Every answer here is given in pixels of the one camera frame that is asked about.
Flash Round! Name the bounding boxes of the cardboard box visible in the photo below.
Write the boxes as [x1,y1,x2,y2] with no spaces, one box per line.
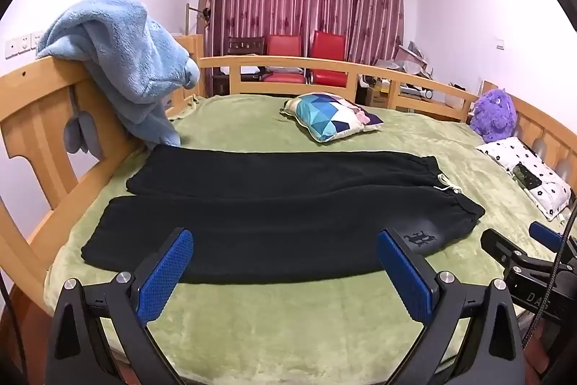
[364,85,392,108]

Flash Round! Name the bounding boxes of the wooden bed frame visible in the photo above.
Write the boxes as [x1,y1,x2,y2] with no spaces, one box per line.
[0,34,577,385]

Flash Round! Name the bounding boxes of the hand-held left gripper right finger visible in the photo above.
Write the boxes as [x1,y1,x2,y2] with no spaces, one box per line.
[376,228,526,385]

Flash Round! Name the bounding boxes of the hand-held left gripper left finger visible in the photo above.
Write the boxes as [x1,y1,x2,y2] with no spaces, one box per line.
[45,226,195,385]

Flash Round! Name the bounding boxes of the green bed blanket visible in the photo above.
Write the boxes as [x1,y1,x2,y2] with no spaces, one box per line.
[43,94,569,385]

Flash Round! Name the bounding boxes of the black pants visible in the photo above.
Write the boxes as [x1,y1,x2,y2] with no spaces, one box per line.
[81,144,485,284]

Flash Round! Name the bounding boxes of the light blue fleece blanket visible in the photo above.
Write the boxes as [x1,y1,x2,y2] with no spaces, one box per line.
[36,0,201,156]

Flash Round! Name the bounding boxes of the geometric print pillow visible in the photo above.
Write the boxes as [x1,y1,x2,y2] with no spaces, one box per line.
[280,92,385,143]

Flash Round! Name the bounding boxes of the thin black cable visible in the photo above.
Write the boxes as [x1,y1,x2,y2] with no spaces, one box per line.
[0,268,28,370]

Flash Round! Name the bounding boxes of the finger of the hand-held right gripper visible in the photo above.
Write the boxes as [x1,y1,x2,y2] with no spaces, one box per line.
[529,222,564,251]
[480,228,528,273]

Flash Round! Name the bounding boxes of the white star print pillow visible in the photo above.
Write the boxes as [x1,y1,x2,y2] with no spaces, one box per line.
[475,136,572,221]

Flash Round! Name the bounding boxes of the purple plush toy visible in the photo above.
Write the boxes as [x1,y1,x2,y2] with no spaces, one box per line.
[469,88,518,143]

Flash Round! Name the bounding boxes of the dark wooden chair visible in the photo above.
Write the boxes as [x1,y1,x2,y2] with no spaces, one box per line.
[228,36,266,74]

